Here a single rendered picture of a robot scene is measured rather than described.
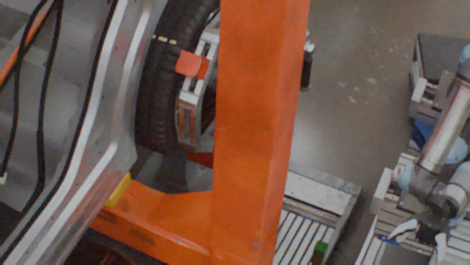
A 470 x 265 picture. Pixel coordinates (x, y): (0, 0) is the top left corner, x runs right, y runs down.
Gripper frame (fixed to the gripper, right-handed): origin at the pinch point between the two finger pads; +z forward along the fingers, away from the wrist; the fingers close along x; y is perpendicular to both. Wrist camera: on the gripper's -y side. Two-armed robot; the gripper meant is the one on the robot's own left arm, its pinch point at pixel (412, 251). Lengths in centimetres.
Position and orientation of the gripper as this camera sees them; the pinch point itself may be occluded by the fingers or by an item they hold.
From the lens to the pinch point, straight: 198.0
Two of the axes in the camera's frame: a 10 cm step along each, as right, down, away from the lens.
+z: -6.1, 5.6, -5.5
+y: 0.6, 7.3, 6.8
